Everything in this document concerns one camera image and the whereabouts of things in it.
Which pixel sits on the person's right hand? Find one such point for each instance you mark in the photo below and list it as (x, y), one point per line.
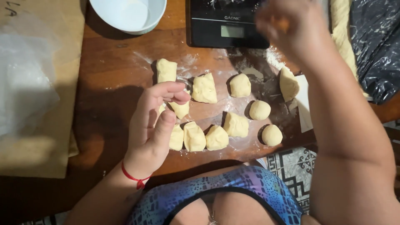
(300, 31)

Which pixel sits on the person's left hand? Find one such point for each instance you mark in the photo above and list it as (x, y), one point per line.
(142, 134)

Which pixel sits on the person's right fingers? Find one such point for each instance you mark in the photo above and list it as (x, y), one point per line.
(268, 22)

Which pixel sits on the black digital kitchen scale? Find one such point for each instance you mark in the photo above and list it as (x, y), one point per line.
(225, 29)

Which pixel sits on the long raw dough roll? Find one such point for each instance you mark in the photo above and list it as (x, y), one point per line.
(342, 34)

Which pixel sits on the white plastic dough scraper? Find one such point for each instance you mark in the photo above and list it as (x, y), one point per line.
(304, 106)

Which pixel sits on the group of raw dough pieces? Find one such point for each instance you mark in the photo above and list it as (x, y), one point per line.
(204, 89)

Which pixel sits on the black plastic bag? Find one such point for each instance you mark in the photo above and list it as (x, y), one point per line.
(379, 47)

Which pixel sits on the white bowl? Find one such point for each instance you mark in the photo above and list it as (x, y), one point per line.
(131, 14)

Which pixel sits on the blue patterned top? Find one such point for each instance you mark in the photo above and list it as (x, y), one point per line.
(250, 182)

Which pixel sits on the brown paper sheet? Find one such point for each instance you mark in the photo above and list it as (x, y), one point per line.
(67, 62)

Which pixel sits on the clear plastic bag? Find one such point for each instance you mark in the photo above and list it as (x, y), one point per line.
(25, 81)

